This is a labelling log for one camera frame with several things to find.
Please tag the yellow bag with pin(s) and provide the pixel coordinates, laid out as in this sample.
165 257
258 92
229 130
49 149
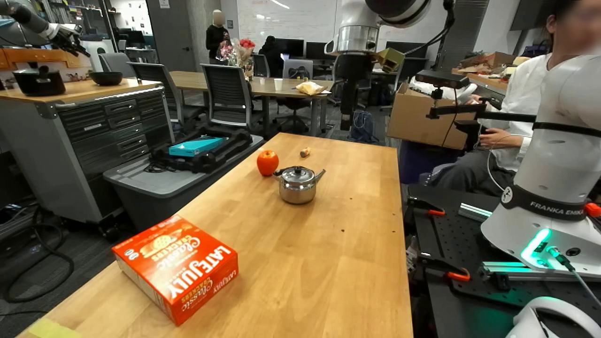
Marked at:
310 88

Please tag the flower bouquet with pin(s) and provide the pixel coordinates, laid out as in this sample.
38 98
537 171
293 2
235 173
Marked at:
241 53

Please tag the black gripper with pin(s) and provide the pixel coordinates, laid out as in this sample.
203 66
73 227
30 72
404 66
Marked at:
355 68

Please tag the yellowish wrist camera box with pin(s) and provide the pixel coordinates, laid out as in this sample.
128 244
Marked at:
391 58

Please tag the black cooking pot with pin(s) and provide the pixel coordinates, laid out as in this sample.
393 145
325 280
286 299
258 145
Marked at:
38 81

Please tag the standing person dark clothes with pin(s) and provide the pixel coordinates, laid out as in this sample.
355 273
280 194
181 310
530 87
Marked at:
216 38

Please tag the grey drawer cabinet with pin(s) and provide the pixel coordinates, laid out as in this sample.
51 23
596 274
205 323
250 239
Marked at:
68 143

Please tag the black computer monitor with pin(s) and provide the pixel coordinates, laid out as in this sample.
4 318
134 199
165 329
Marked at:
319 51
415 49
282 49

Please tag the seated person white shirt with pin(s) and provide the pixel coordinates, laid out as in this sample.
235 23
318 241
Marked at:
519 94

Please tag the blue backpack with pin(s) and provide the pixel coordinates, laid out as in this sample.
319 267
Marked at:
366 128

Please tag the silver metal kettle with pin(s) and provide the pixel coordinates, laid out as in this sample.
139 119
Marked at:
297 190

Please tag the black bag with teal case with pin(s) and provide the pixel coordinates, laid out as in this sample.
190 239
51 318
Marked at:
197 149

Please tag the small brown nut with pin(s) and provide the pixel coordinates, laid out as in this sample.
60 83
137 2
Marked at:
304 152

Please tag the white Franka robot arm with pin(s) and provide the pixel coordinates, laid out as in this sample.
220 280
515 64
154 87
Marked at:
564 162

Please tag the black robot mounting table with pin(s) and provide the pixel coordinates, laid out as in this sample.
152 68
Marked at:
451 244

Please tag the yellow green sticky pad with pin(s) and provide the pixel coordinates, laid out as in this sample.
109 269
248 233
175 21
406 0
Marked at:
53 329

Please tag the grey door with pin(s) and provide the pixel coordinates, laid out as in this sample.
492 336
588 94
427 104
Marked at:
169 30

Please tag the grey plastic storage tote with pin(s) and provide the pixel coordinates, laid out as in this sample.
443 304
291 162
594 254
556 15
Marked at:
156 188

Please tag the orange tomato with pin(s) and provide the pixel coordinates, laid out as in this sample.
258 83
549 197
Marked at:
267 162

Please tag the large cardboard box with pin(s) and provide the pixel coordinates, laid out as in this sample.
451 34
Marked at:
415 119

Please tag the orange cracker box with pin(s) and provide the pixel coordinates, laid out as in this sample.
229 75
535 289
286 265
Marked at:
175 269

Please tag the black clamp orange tip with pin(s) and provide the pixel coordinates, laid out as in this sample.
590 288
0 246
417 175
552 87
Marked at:
432 211
453 273

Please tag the black bowl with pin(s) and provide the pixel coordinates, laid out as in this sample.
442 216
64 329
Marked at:
105 77

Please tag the silver metal bar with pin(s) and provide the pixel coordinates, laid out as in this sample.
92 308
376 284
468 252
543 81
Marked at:
475 211

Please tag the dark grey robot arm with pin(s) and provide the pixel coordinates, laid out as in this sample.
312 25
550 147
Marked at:
38 21

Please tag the grey mesh office chair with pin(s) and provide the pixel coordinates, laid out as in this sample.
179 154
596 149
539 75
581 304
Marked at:
226 94
156 77

